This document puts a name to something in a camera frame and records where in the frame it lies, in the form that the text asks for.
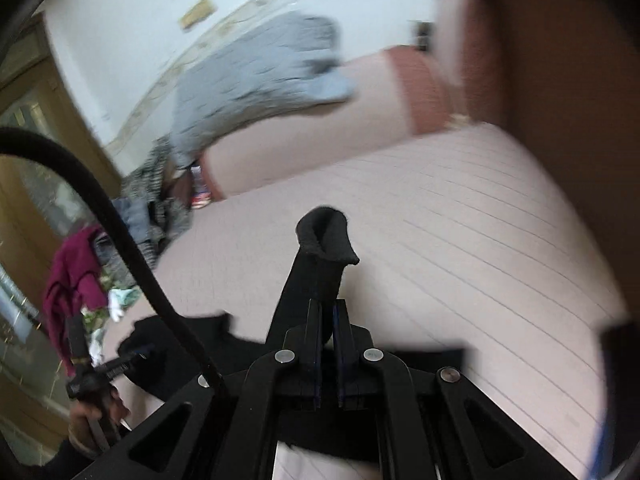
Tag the grey denim shirt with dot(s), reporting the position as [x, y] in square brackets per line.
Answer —
[131, 217]

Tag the houndstooth coat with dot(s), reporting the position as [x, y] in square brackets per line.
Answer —
[160, 185]

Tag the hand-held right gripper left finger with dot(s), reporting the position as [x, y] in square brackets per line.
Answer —
[316, 355]

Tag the person's left hand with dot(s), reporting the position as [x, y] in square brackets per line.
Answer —
[79, 425]

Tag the grey quilted pillow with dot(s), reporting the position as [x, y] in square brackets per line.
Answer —
[240, 80]

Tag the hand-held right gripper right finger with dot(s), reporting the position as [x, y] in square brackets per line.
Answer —
[341, 355]

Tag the white and green cloth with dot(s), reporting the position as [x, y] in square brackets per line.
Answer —
[117, 305]

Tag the maroon garment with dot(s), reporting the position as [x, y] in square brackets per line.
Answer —
[72, 280]

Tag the red and blue packet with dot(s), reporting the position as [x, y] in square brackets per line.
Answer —
[200, 190]

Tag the black pants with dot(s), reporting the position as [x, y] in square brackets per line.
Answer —
[322, 245]

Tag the wooden wall frame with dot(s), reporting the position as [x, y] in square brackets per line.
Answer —
[199, 12]

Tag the pink quilted sofa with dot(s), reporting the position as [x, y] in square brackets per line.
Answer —
[450, 235]

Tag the wooden door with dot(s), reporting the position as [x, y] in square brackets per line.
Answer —
[30, 200]

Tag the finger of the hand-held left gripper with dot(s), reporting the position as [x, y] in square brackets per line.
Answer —
[77, 345]
[125, 361]

